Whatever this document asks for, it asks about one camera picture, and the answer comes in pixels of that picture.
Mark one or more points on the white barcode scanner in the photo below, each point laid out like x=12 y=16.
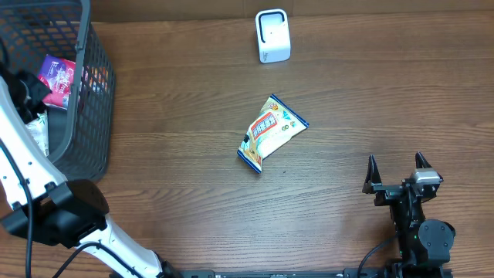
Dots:
x=272 y=30

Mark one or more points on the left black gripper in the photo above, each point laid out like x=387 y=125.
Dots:
x=40 y=91

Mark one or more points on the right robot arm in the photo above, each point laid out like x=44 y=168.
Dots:
x=424 y=244

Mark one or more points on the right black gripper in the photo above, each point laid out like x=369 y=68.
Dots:
x=387 y=193

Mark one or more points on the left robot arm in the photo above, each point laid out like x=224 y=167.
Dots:
x=50 y=209

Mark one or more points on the yellow wipes package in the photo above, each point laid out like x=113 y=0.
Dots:
x=276 y=125

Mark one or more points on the white bottle gold cap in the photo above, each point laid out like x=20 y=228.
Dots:
x=39 y=131

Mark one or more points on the purple red pad package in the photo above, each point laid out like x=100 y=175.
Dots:
x=57 y=74

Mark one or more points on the dark grey plastic basket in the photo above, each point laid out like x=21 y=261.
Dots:
x=79 y=136

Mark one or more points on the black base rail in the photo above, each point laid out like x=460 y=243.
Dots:
x=346 y=273

